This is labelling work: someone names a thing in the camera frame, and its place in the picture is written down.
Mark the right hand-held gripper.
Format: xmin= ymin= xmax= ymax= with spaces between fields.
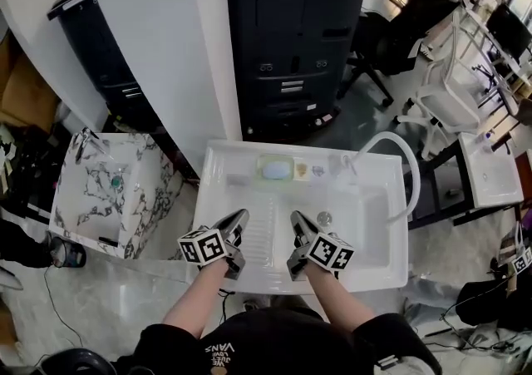
xmin=286 ymin=210 xmax=356 ymax=284

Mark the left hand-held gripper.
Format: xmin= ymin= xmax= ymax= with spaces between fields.
xmin=177 ymin=208 xmax=251 ymax=281

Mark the pale green soap dish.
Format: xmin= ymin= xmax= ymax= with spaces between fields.
xmin=254 ymin=153 xmax=295 ymax=183

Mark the person's left forearm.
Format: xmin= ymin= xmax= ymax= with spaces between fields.
xmin=160 ymin=265 xmax=230 ymax=340

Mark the person's right forearm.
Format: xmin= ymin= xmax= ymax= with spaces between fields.
xmin=306 ymin=268 xmax=377 ymax=336

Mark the large white laundry sink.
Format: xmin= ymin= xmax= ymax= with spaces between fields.
xmin=192 ymin=139 xmax=411 ymax=296

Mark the person's black shirt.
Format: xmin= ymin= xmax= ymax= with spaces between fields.
xmin=115 ymin=307 xmax=442 ymax=375

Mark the marble pattern sink cabinet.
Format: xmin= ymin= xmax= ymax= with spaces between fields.
xmin=48 ymin=131 xmax=199 ymax=262

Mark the chrome faucet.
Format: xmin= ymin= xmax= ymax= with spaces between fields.
xmin=73 ymin=126 xmax=111 ymax=165

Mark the black drawer cabinet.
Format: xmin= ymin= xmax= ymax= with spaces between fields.
xmin=47 ymin=0 xmax=168 ymax=134
xmin=223 ymin=0 xmax=380 ymax=142

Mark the white office chair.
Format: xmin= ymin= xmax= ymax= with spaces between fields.
xmin=393 ymin=10 xmax=484 ymax=161

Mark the small white sink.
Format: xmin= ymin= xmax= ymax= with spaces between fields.
xmin=458 ymin=131 xmax=525 ymax=211

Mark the black bag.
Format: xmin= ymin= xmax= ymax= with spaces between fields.
xmin=456 ymin=276 xmax=532 ymax=333

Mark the white grey oval device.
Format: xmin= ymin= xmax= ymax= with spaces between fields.
xmin=40 ymin=347 xmax=118 ymax=375

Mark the black table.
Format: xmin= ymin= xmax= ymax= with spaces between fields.
xmin=0 ymin=121 xmax=74 ymax=225

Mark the spare hand-held gripper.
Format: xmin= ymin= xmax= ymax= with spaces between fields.
xmin=510 ymin=244 xmax=532 ymax=275

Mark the black office chair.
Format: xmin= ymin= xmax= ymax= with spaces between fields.
xmin=337 ymin=0 xmax=470 ymax=107

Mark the brown cardboard box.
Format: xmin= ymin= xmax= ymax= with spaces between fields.
xmin=0 ymin=30 xmax=60 ymax=134

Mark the black computer monitor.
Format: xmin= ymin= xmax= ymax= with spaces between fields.
xmin=485 ymin=2 xmax=532 ymax=62

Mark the white hose faucet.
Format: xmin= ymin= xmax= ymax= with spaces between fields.
xmin=350 ymin=131 xmax=422 ymax=225

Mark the black table frame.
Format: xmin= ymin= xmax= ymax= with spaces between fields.
xmin=408 ymin=139 xmax=523 ymax=229

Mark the black floor cable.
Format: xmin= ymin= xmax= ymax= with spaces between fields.
xmin=41 ymin=267 xmax=86 ymax=349

